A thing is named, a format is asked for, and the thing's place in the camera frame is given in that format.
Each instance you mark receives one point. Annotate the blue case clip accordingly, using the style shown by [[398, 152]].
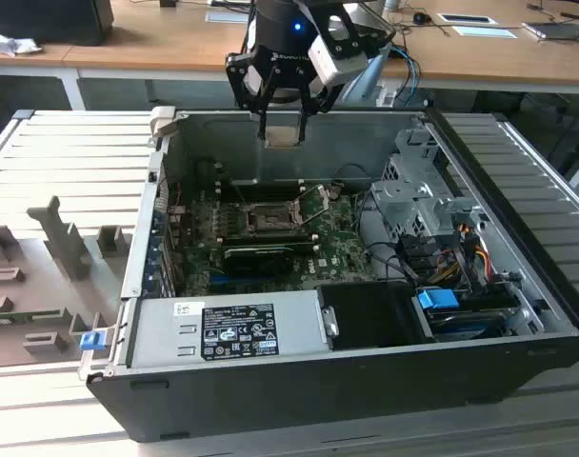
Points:
[[90, 341]]

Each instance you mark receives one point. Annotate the silver power supply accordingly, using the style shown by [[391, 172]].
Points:
[[165, 333]]

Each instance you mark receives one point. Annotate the green RAM stick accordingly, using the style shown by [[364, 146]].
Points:
[[13, 318]]

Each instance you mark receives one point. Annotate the beige case latch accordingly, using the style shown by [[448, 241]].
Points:
[[162, 121]]

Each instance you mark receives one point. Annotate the grey-brown parts rack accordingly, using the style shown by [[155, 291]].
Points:
[[37, 266]]

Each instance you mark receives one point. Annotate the white camera on black bracket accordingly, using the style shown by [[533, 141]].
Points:
[[327, 66]]

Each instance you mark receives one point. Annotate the CPU socket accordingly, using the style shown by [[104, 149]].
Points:
[[270, 219]]

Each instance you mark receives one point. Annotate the black computer mouse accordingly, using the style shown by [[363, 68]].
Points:
[[420, 18]]

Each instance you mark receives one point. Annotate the black RAM slot bank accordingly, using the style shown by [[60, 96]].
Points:
[[280, 190], [270, 241]]

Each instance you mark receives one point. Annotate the hard disk in blue carrier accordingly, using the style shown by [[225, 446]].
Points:
[[437, 300]]

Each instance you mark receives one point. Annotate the pale blue teach pendant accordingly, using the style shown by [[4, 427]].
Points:
[[370, 76]]

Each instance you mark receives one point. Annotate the green motherboard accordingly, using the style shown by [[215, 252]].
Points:
[[337, 257]]

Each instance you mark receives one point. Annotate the white cup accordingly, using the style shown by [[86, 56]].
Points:
[[393, 5]]

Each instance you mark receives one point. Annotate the black graphics card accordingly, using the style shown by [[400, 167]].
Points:
[[256, 262]]

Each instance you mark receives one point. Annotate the silver CPU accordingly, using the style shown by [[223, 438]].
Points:
[[282, 136]]

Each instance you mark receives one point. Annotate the grey laptop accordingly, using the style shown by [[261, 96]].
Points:
[[556, 31]]

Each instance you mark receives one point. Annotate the silver drive cage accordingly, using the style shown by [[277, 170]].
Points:
[[404, 204]]

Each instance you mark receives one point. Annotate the black PC case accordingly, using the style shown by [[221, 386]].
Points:
[[318, 395]]

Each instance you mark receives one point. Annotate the black computer tower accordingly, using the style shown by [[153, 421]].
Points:
[[46, 19]]

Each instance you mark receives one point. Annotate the white plug block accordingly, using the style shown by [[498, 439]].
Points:
[[387, 98]]

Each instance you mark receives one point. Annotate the blue expansion slot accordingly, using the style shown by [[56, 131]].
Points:
[[223, 282]]

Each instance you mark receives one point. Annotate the wooden desk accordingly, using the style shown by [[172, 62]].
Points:
[[51, 56], [151, 52]]

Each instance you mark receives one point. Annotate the small black box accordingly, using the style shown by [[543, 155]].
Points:
[[168, 3]]

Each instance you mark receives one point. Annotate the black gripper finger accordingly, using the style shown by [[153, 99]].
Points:
[[320, 100], [237, 81]]

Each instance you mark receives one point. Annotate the crumpled white paper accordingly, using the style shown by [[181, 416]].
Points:
[[13, 45]]

